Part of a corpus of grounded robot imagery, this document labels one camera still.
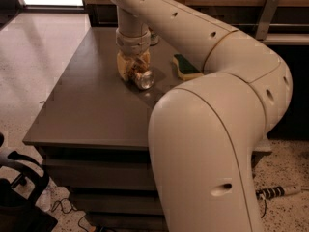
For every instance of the white power strip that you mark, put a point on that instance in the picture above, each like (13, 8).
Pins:
(279, 191)

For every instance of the orange soda can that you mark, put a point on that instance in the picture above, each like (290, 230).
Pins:
(141, 76)

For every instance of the green yellow sponge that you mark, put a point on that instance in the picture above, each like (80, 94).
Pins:
(185, 70)

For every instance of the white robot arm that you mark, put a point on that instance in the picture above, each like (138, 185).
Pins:
(203, 132)

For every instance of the white green soda can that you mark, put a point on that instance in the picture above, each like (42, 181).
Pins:
(154, 37)

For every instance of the right metal bracket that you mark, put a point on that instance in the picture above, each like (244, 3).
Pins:
(268, 10)

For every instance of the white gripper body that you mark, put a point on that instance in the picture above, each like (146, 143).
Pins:
(132, 43)

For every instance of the black office chair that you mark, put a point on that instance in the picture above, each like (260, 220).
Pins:
(19, 211)

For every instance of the grey drawer cabinet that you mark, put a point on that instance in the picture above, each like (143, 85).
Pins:
(92, 134)

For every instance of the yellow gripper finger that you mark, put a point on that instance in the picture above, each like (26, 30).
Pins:
(143, 60)
(125, 66)

